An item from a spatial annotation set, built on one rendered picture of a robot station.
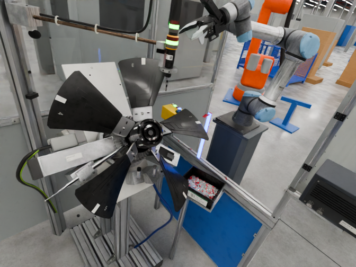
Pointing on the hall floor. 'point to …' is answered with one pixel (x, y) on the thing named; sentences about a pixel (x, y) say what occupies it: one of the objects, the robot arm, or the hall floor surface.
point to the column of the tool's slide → (28, 114)
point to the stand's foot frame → (145, 255)
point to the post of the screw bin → (178, 229)
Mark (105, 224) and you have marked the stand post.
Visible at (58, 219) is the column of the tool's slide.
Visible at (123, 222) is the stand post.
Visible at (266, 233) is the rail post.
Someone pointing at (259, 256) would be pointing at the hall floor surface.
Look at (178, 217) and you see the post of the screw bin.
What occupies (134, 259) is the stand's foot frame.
